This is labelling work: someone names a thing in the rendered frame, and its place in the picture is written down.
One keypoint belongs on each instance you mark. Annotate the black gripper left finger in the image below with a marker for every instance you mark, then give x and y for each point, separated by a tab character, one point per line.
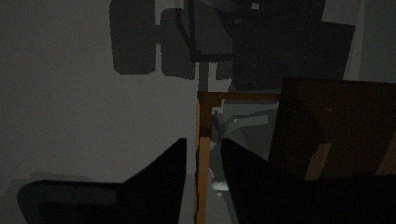
152	196

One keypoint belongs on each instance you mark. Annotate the grey flat panel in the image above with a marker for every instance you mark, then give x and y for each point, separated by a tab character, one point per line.
378	57

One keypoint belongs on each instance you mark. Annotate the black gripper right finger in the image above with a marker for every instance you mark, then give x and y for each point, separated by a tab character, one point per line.
263	193

